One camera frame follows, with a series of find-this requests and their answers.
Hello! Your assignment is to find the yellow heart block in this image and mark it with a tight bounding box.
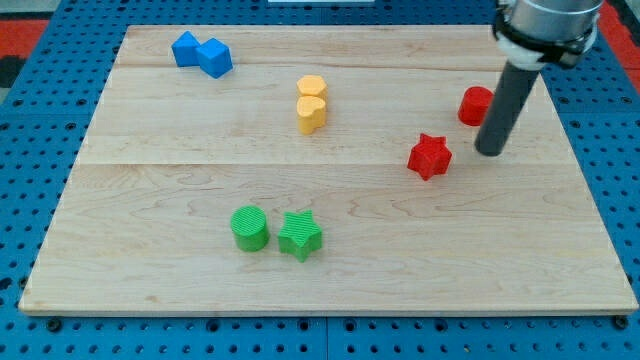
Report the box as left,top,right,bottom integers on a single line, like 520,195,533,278
296,96,326,135

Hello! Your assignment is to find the wooden board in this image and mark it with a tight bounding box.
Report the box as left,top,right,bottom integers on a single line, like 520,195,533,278
19,25,638,317

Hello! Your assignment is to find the green star block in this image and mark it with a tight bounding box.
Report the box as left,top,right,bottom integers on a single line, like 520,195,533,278
278,210,323,263

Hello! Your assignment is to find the green cylinder block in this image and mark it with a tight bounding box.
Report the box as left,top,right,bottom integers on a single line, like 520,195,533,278
230,205,269,252

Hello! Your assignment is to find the yellow pentagon block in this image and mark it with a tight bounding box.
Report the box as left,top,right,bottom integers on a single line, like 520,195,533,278
296,75,328,100

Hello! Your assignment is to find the red star block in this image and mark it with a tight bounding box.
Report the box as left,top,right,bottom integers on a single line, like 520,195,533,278
407,133,452,181

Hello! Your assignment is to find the blue cube block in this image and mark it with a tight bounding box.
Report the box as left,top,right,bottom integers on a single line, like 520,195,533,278
196,38,233,78

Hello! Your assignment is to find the red cylinder block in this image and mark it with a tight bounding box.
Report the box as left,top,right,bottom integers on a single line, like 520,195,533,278
457,86,494,127

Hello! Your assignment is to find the blue angular block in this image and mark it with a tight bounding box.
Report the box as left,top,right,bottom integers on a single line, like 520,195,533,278
171,31,200,67

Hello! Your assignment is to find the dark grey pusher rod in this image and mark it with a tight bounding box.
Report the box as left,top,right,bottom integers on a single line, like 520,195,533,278
474,61,539,157

